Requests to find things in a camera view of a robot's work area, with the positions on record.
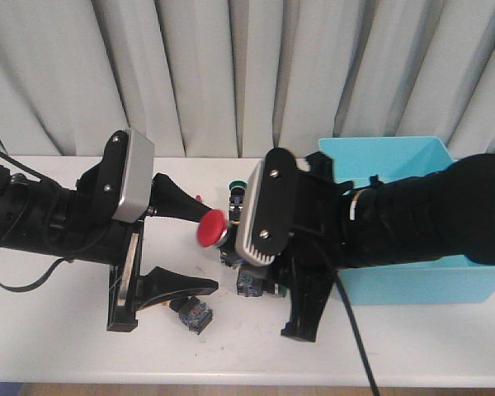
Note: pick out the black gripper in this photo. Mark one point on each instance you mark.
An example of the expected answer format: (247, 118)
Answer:
(303, 210)
(118, 244)

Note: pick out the red button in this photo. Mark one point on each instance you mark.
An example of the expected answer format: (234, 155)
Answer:
(214, 230)

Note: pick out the yellow button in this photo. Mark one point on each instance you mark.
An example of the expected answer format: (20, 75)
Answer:
(194, 313)
(230, 258)

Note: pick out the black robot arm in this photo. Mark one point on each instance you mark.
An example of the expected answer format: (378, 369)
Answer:
(418, 219)
(38, 217)

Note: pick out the blue plastic box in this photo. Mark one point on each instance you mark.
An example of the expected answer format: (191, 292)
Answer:
(450, 280)

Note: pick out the green button rear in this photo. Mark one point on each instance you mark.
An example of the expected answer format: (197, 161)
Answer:
(237, 189)

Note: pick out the yellow button lying front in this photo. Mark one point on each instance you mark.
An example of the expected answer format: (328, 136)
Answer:
(194, 313)

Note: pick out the green button front sideways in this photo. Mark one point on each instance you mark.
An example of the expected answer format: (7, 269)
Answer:
(248, 285)

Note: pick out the grey curtain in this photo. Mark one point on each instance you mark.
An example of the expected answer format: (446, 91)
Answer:
(230, 79)

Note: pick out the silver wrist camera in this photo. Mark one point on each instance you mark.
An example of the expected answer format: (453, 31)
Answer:
(268, 208)
(134, 177)

